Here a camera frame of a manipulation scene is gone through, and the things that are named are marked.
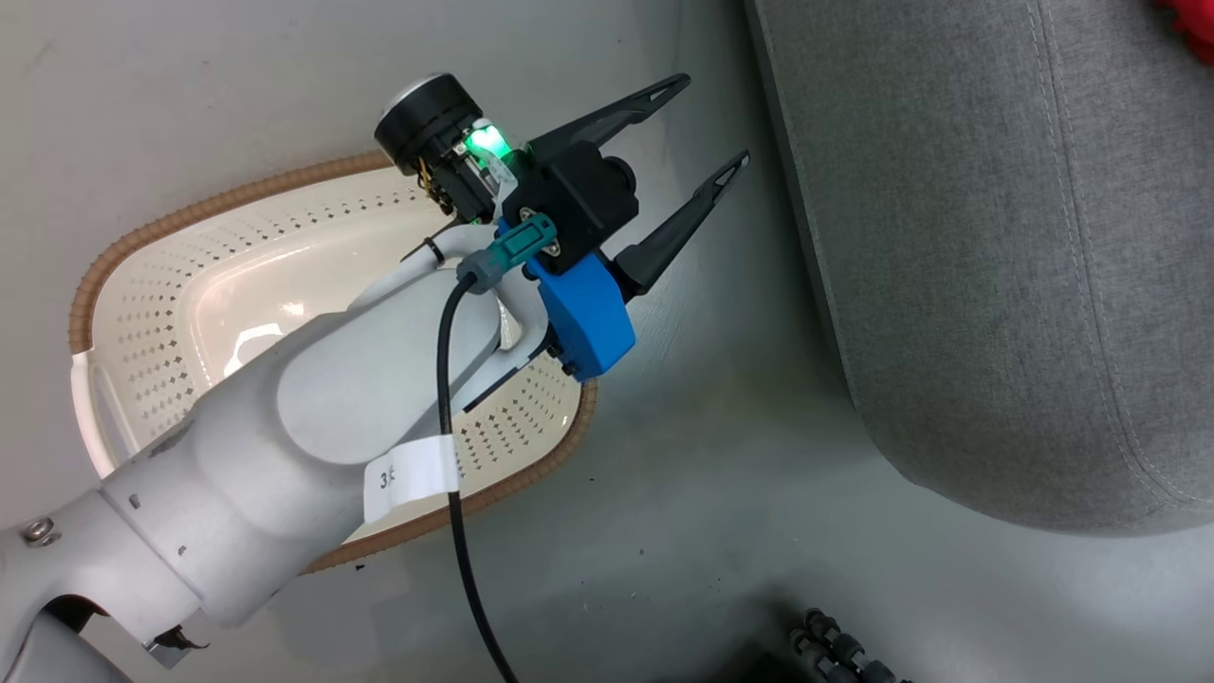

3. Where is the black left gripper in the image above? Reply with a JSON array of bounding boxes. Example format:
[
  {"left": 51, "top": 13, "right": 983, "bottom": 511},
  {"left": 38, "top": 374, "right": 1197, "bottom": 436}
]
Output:
[{"left": 374, "top": 73, "right": 751, "bottom": 298}]

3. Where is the red garment with white stripes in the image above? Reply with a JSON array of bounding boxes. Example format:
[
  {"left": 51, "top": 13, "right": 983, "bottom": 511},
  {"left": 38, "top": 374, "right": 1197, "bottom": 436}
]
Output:
[{"left": 1151, "top": 0, "right": 1214, "bottom": 64}]

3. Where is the cream perforated laundry basket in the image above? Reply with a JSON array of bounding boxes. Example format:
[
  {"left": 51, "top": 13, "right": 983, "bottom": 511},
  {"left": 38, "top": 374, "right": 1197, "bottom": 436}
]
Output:
[{"left": 67, "top": 151, "right": 599, "bottom": 576}]

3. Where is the grey fabric sofa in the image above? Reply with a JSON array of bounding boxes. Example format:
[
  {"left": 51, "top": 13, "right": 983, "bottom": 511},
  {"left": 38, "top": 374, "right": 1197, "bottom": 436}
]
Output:
[{"left": 744, "top": 0, "right": 1214, "bottom": 538}]

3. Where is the white paper tag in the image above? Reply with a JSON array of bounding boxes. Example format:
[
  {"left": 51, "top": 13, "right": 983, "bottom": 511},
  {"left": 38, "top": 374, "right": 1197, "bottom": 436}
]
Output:
[{"left": 362, "top": 433, "right": 462, "bottom": 526}]

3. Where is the black cable with teal plug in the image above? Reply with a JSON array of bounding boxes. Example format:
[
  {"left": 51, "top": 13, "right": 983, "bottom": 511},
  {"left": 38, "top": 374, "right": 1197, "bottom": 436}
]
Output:
[{"left": 435, "top": 212, "right": 560, "bottom": 683}]

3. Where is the black ribbed hose bundle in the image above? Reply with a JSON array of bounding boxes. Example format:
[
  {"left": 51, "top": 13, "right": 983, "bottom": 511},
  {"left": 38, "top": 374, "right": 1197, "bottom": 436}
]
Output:
[{"left": 785, "top": 606, "right": 913, "bottom": 683}]

